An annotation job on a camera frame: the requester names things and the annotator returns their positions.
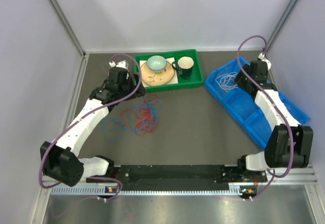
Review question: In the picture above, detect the white cable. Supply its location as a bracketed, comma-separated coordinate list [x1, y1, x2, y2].
[215, 72, 239, 94]

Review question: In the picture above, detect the blue cable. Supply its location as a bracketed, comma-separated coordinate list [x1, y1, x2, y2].
[99, 99, 163, 143]

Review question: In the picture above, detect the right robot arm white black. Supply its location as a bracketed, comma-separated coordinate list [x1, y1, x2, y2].
[233, 59, 314, 181]

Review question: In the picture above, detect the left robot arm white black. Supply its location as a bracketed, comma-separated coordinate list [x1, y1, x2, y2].
[39, 60, 146, 187]

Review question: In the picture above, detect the peach ceramic plate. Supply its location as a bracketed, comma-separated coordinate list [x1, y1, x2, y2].
[140, 60, 176, 86]

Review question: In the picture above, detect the blue plastic divided bin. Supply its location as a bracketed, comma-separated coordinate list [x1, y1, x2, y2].
[205, 57, 310, 150]

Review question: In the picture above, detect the light blue ceramic bowl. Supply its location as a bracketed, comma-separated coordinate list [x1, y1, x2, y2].
[146, 55, 167, 72]

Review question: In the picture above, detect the green plastic tray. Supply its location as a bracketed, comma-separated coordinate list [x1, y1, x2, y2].
[134, 49, 204, 92]

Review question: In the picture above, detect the dark green mug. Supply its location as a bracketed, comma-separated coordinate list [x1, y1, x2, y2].
[172, 56, 194, 79]

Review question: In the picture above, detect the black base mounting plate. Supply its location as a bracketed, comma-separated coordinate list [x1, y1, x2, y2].
[86, 164, 269, 191]

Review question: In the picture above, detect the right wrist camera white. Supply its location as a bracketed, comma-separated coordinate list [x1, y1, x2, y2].
[257, 52, 272, 71]

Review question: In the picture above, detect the red cable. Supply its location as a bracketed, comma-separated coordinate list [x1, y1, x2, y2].
[120, 93, 159, 134]

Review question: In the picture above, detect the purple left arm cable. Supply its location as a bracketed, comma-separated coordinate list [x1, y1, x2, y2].
[38, 53, 142, 202]

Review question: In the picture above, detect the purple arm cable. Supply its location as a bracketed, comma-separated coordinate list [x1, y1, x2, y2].
[38, 53, 142, 202]
[237, 35, 297, 201]

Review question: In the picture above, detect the grey slotted cable duct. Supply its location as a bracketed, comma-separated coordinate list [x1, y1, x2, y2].
[51, 185, 242, 196]

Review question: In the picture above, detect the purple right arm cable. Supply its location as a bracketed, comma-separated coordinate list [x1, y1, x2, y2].
[237, 35, 297, 201]

